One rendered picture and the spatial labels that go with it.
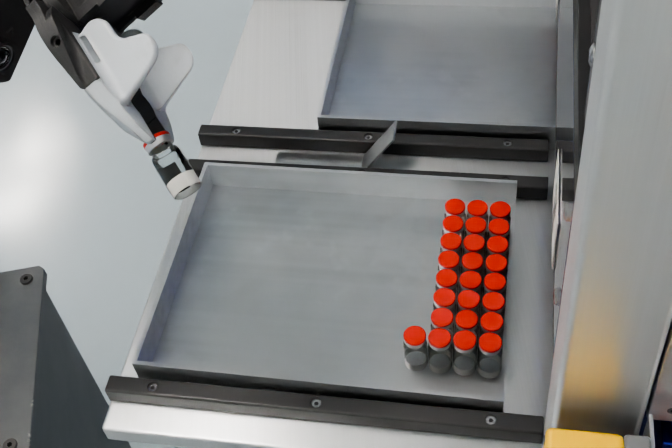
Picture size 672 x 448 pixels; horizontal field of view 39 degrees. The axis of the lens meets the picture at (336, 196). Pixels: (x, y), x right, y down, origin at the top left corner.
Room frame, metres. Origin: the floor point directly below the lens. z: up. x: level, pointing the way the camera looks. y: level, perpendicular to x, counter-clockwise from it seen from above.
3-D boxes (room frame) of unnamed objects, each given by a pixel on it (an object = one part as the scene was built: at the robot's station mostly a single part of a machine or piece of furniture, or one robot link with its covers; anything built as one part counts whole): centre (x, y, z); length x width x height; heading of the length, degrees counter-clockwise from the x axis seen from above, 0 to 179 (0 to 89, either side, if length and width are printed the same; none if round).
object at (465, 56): (0.88, -0.19, 0.90); 0.34 x 0.26 x 0.04; 75
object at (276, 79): (0.73, -0.08, 0.87); 0.70 x 0.48 x 0.02; 165
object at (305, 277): (0.58, 0.01, 0.90); 0.34 x 0.26 x 0.04; 74
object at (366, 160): (0.75, -0.01, 0.91); 0.14 x 0.03 x 0.06; 75
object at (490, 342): (0.53, -0.14, 0.90); 0.18 x 0.02 x 0.05; 164
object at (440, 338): (0.55, -0.10, 0.90); 0.18 x 0.02 x 0.05; 164
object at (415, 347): (0.48, -0.05, 0.90); 0.02 x 0.02 x 0.05
